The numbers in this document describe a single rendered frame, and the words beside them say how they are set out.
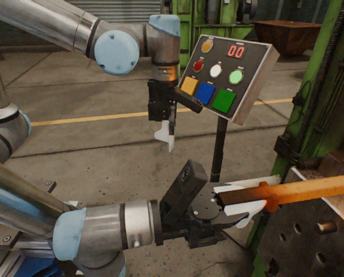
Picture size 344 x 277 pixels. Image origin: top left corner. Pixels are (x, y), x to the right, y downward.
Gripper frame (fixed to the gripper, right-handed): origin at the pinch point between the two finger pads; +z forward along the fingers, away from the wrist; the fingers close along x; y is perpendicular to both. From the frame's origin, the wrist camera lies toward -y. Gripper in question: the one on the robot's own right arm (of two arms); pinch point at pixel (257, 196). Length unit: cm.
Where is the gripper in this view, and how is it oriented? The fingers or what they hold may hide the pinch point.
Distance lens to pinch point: 43.8
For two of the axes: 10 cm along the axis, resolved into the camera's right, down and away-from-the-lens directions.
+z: 9.8, -1.0, 1.7
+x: 1.9, 5.2, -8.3
